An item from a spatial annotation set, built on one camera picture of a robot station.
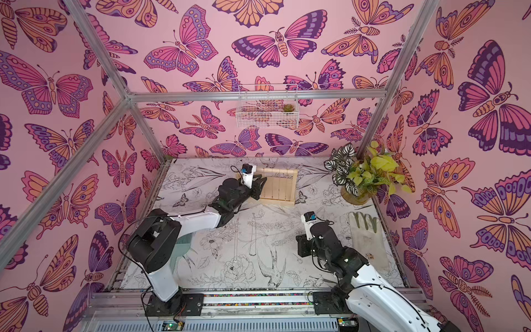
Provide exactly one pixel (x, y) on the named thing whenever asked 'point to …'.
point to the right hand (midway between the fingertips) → (297, 236)
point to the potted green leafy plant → (359, 180)
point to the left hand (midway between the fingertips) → (266, 176)
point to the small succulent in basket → (288, 108)
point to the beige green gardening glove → (368, 241)
